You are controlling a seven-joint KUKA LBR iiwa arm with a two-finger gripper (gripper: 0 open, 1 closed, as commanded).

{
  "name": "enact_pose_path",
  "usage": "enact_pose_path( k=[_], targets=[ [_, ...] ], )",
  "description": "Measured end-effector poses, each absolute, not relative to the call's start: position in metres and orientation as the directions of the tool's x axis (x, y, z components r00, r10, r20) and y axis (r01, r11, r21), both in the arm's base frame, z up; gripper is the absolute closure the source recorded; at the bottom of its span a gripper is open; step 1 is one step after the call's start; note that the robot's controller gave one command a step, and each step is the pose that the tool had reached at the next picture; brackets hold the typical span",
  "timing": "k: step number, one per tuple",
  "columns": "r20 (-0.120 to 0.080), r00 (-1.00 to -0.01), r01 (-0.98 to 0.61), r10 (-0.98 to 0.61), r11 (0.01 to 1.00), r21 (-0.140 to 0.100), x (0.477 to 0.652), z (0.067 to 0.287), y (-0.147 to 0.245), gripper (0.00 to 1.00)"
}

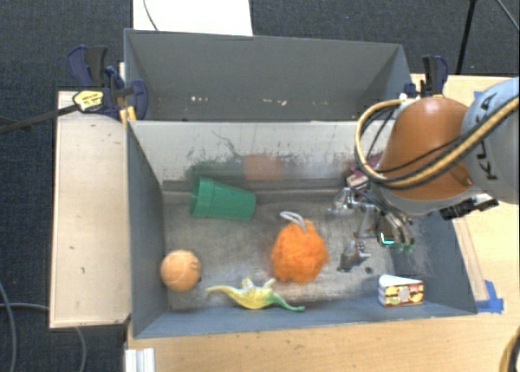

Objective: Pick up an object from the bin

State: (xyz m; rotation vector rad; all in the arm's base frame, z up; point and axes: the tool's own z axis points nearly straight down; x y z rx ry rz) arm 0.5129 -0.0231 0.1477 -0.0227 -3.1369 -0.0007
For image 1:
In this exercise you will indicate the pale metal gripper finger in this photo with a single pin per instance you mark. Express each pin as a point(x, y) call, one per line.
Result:
point(362, 249)
point(347, 260)

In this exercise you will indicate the purple and white packet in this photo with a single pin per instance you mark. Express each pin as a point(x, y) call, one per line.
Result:
point(358, 178)

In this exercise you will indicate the orange mesh bath sponge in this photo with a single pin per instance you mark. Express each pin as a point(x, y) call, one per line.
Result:
point(298, 254)

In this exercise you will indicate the white toy cake slice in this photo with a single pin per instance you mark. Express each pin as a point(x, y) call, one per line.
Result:
point(400, 291)

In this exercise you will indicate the yellow and green toy dinosaur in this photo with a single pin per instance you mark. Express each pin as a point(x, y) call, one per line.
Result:
point(256, 296)

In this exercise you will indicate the grey metal bin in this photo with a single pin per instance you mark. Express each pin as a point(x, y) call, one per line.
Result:
point(243, 240)

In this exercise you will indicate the green plastic cup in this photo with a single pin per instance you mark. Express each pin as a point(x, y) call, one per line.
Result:
point(221, 200)

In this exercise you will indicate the orange ball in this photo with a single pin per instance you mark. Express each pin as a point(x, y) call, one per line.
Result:
point(180, 270)

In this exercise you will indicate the pale wood flat board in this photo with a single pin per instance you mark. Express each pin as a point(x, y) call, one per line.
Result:
point(89, 220)

